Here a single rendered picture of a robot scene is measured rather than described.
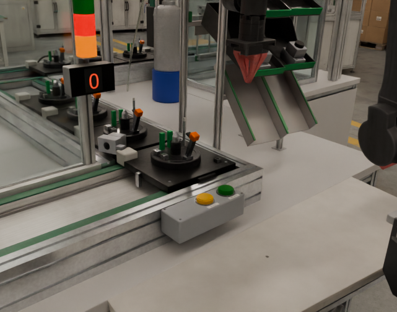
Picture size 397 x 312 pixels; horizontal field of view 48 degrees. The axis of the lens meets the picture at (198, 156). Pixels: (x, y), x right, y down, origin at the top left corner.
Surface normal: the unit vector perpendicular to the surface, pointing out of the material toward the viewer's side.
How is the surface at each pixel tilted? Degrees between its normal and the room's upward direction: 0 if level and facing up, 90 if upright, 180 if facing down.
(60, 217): 0
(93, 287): 0
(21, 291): 90
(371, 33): 90
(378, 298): 0
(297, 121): 45
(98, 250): 90
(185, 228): 90
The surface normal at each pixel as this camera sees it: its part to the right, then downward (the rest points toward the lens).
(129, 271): 0.03, -0.92
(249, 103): 0.39, -0.40
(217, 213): 0.66, 0.31
